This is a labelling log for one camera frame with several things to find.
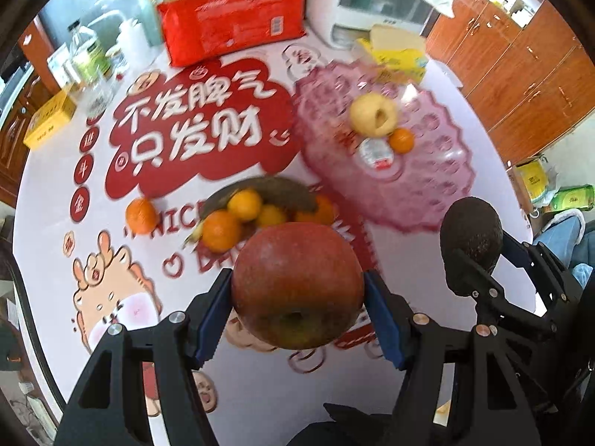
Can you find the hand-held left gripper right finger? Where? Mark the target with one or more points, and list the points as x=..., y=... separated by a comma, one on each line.
x=385, y=323

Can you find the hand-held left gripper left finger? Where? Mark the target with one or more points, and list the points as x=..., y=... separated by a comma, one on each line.
x=214, y=320

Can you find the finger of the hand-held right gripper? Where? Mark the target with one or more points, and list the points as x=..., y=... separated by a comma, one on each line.
x=520, y=251
x=467, y=276

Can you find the dark avocado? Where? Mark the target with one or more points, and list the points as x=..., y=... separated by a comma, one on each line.
x=472, y=232

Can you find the orange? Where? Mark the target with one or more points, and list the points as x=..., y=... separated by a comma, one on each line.
x=401, y=141
x=142, y=216
x=222, y=232
x=244, y=204
x=321, y=210
x=272, y=217

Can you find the red apple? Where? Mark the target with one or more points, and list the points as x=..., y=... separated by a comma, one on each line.
x=297, y=283

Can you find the pink plastic fruit tray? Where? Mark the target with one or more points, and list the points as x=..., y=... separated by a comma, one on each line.
x=427, y=181

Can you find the overripe dark banana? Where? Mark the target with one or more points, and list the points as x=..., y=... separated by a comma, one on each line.
x=279, y=190

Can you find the yellow apple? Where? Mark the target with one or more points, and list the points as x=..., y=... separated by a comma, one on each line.
x=369, y=114

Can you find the person's leg in jeans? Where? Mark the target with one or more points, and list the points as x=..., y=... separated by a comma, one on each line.
x=565, y=237

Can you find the yellow bag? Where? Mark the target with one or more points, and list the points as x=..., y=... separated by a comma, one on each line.
x=534, y=181

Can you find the green bag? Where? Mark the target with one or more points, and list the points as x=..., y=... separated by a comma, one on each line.
x=574, y=197

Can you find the brown wooden cabinet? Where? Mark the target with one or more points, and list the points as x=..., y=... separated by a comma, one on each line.
x=525, y=74

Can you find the printed red white tablecloth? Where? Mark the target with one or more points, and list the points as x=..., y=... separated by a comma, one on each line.
x=186, y=139

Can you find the yellow tissue box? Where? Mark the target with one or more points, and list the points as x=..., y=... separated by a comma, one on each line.
x=395, y=53

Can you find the clear glass jar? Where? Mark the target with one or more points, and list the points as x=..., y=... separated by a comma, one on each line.
x=95, y=97

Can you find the yellow cardboard box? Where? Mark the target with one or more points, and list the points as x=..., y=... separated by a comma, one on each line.
x=49, y=121

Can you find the dark wooden cabinet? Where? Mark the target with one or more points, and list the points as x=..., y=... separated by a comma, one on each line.
x=18, y=125

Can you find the white countertop appliance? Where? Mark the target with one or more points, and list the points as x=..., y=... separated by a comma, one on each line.
x=372, y=9

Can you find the white plastic bottle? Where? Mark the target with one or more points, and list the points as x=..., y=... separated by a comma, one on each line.
x=134, y=46

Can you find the clear bottle with green label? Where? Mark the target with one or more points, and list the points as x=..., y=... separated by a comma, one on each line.
x=90, y=55

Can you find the red drink multipack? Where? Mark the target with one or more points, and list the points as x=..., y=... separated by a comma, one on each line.
x=232, y=18

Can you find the pale green tall bottle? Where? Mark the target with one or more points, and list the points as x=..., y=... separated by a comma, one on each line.
x=151, y=18

